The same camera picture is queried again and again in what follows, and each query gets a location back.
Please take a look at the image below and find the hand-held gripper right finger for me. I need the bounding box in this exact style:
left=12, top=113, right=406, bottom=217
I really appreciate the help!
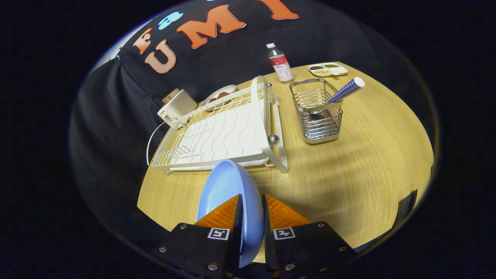
left=262, top=193, right=359, bottom=279

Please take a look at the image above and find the light blue plate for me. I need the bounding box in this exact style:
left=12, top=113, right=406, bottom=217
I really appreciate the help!
left=196, top=159, right=265, bottom=269

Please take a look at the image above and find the metal wire basket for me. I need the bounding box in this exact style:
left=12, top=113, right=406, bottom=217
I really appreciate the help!
left=289, top=78, right=344, bottom=145

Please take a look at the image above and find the white divided food tray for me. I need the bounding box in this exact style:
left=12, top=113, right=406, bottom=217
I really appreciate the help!
left=308, top=62, right=348, bottom=77

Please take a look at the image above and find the white plate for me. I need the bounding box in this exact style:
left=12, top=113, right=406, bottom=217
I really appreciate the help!
left=201, top=84, right=237, bottom=112

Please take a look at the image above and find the dark grey object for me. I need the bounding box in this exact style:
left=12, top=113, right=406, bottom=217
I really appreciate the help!
left=395, top=189, right=418, bottom=225

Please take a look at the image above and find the white power cable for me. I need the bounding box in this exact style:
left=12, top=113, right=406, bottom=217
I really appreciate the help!
left=146, top=122, right=167, bottom=166

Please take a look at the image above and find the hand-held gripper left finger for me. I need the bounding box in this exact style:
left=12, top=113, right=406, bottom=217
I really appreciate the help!
left=151, top=194, right=244, bottom=279

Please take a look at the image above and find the brown toast slice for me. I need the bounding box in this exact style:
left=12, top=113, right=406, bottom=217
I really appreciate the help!
left=162, top=88, right=181, bottom=104

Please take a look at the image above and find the black backdrop cloth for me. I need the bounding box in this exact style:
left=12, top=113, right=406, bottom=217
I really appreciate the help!
left=69, top=0, right=388, bottom=248

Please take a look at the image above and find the white toaster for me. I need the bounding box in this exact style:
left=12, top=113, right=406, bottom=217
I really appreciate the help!
left=157, top=88, right=198, bottom=126

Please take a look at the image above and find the clear bottle with red label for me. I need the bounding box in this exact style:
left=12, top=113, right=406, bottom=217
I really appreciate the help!
left=266, top=43, right=295, bottom=84

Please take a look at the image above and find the spoon with blue checked handle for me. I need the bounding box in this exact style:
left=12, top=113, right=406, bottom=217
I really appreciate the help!
left=308, top=76, right=365, bottom=121

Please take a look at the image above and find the white dish rack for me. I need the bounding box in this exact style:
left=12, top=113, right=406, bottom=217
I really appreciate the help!
left=149, top=76, right=289, bottom=175

